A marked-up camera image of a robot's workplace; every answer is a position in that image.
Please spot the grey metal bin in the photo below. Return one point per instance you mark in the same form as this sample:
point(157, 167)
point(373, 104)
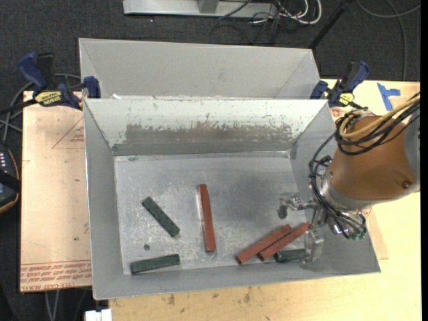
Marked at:
point(200, 129)

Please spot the dark green flat block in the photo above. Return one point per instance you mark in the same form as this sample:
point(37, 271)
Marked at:
point(289, 255)
point(161, 216)
point(154, 263)

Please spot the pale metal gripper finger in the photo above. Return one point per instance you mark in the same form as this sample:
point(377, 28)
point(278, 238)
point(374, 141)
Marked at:
point(291, 205)
point(313, 246)

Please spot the red-brown flat block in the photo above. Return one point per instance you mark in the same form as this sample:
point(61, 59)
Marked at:
point(284, 241)
point(262, 245)
point(206, 217)

